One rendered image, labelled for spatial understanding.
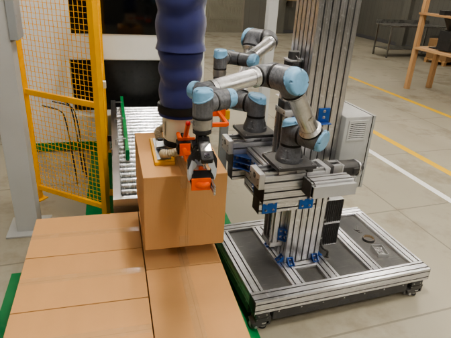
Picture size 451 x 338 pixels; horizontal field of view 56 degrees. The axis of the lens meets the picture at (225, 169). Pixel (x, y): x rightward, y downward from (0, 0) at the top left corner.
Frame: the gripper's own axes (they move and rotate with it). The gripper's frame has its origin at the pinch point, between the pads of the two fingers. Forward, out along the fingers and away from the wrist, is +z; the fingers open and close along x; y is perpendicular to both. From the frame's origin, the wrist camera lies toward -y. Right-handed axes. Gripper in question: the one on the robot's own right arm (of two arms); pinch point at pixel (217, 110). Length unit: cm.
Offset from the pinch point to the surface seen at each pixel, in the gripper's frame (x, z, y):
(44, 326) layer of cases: -90, 67, 88
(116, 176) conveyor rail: -61, 60, -44
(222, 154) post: 21, 56, -65
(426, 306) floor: 136, 121, 54
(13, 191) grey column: -136, 83, -75
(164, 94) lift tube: -34, -19, 36
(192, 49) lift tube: -22, -41, 41
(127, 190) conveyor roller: -53, 65, -31
